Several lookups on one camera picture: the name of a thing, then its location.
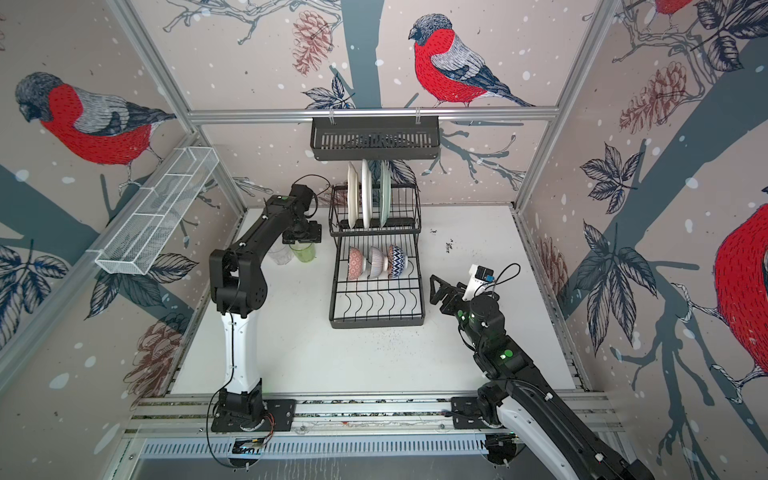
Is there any green glass tumbler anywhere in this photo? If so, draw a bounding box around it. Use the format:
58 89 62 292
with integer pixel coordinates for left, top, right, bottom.
290 242 316 263

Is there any clear glass tumbler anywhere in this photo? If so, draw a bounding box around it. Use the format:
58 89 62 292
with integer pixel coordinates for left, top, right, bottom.
268 244 294 266

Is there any blue zigzag patterned bowl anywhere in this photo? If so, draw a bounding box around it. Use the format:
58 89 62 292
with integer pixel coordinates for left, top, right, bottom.
387 245 408 279

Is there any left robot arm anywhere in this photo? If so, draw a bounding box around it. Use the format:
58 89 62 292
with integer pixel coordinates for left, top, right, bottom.
209 183 322 415

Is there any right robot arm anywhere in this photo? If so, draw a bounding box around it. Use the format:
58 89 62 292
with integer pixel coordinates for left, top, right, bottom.
430 275 653 479

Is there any black two-tier dish rack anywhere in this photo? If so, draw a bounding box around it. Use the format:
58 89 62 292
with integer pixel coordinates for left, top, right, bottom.
327 182 427 330

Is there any pink floral bowl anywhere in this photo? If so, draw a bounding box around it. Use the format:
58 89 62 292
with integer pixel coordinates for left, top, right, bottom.
347 247 366 281

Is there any cream plate left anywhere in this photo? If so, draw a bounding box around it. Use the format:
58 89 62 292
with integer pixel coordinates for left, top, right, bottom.
347 162 359 229

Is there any white plate middle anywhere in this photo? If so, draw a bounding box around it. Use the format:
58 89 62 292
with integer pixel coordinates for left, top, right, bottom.
361 160 373 229

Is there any green plate right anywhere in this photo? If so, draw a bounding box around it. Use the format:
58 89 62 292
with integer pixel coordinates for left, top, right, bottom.
379 160 392 228

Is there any aluminium top crossbar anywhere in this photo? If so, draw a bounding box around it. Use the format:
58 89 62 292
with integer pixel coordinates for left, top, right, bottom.
187 106 561 126

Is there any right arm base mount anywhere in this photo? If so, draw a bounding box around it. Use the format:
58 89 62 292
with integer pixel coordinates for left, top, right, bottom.
443 396 537 431

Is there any black hanging wire shelf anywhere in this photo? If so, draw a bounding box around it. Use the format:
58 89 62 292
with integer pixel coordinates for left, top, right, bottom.
310 116 441 161

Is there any white mesh wall basket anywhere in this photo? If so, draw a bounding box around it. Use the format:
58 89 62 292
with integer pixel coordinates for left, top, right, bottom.
95 146 219 275

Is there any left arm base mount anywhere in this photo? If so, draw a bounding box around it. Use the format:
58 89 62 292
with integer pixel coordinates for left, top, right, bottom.
210 390 297 433

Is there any aluminium front rail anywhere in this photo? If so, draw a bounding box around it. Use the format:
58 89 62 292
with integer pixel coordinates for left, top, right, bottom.
124 390 625 437

